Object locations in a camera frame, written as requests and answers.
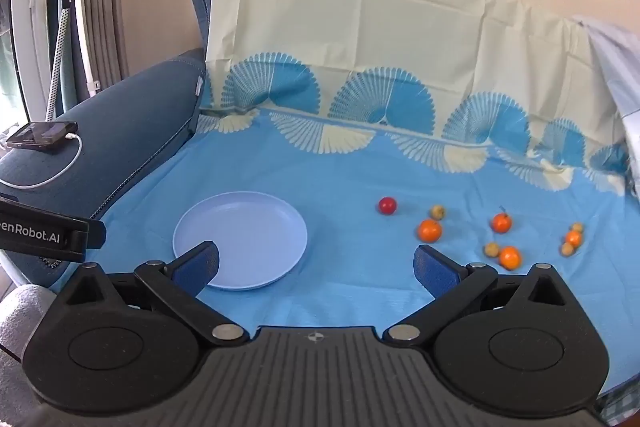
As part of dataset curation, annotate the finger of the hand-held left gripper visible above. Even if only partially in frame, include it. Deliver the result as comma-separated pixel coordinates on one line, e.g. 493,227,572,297
75,218,107,264

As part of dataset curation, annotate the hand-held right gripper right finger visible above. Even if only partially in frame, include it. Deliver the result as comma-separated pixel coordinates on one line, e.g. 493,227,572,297
382,244,566,348

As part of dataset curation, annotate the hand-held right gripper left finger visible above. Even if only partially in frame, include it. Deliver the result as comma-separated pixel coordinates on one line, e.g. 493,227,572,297
65,241,249,348

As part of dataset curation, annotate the light blue round plate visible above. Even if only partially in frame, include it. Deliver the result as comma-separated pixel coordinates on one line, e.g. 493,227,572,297
172,191,308,292

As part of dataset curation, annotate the orange mandarin with stem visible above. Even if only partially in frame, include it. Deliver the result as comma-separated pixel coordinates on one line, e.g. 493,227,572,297
491,206,514,235

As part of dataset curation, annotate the grey fuzzy cloth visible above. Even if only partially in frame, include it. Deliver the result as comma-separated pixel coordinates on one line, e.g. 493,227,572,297
0,284,56,427

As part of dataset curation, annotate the black smartphone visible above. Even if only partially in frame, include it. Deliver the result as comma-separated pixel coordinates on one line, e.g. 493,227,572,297
6,121,80,154

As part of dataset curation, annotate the blue fabric sofa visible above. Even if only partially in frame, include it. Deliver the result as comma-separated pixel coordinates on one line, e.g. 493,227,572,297
0,0,216,288

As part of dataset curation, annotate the blue fan-print cloth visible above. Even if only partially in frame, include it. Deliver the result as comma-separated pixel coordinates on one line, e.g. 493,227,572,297
97,0,640,398

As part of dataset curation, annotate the white window frame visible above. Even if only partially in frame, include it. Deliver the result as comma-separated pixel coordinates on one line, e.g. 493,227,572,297
10,0,57,124

